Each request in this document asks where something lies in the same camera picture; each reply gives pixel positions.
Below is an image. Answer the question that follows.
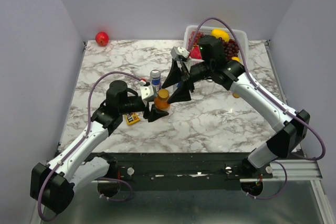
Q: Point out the purple cable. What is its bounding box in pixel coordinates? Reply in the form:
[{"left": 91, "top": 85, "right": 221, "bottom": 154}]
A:
[
  {"left": 37, "top": 71, "right": 148, "bottom": 221},
  {"left": 187, "top": 17, "right": 326, "bottom": 200}
]

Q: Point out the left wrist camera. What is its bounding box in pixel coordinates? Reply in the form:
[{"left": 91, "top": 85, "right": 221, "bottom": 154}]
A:
[{"left": 140, "top": 85, "right": 157, "bottom": 102}]

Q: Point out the white plastic fruit basket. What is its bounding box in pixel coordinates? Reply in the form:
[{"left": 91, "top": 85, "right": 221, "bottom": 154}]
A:
[{"left": 183, "top": 25, "right": 249, "bottom": 64}]

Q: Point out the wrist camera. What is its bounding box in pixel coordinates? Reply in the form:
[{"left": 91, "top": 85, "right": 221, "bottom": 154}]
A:
[
  {"left": 171, "top": 47, "right": 190, "bottom": 62},
  {"left": 140, "top": 85, "right": 157, "bottom": 102}
]

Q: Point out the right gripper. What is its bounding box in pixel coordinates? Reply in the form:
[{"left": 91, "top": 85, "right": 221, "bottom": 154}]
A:
[{"left": 161, "top": 58, "right": 213, "bottom": 105}]

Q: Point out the clear glass jar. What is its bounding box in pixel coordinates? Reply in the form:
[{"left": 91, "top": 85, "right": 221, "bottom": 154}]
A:
[{"left": 201, "top": 79, "right": 216, "bottom": 95}]

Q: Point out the aluminium rail frame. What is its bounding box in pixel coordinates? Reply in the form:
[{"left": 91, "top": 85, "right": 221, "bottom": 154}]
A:
[{"left": 32, "top": 156, "right": 322, "bottom": 223}]

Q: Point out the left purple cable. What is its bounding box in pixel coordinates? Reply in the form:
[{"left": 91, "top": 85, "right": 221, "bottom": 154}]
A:
[{"left": 37, "top": 71, "right": 148, "bottom": 221}]

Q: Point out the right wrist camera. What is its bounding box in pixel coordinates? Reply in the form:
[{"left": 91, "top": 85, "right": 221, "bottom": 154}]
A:
[{"left": 171, "top": 47, "right": 190, "bottom": 62}]

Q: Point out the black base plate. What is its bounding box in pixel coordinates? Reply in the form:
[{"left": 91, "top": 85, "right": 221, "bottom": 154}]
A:
[{"left": 54, "top": 152, "right": 305, "bottom": 192}]

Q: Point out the red apple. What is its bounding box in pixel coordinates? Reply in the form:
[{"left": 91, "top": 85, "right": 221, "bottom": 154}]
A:
[{"left": 95, "top": 31, "right": 109, "bottom": 47}]

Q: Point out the light red grape bunch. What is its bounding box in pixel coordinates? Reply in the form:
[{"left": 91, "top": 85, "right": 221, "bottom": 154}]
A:
[{"left": 187, "top": 31, "right": 204, "bottom": 48}]

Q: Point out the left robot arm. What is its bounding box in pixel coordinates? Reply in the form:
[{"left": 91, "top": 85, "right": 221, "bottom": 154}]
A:
[{"left": 30, "top": 80, "right": 168, "bottom": 214}]

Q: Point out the blue energy can left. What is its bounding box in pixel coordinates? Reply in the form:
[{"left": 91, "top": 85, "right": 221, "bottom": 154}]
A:
[{"left": 150, "top": 69, "right": 161, "bottom": 92}]

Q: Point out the dark red grape bunch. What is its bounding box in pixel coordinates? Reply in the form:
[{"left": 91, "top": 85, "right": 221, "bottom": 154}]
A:
[{"left": 222, "top": 39, "right": 239, "bottom": 60}]

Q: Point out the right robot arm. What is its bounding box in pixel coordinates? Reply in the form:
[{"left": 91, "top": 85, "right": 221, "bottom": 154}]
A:
[{"left": 162, "top": 36, "right": 310, "bottom": 178}]

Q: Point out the red dragon fruit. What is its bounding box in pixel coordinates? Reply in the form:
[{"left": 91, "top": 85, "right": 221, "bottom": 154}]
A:
[{"left": 190, "top": 45, "right": 202, "bottom": 60}]

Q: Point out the yellow candy packet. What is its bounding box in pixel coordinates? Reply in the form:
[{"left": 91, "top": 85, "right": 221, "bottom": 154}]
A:
[{"left": 125, "top": 113, "right": 140, "bottom": 125}]

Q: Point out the orange juice bottle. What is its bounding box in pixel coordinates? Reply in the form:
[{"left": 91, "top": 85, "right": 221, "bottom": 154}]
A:
[{"left": 154, "top": 95, "right": 170, "bottom": 112}]

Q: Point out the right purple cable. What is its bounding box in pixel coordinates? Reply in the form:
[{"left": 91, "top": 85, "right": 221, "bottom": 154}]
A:
[{"left": 187, "top": 17, "right": 326, "bottom": 200}]

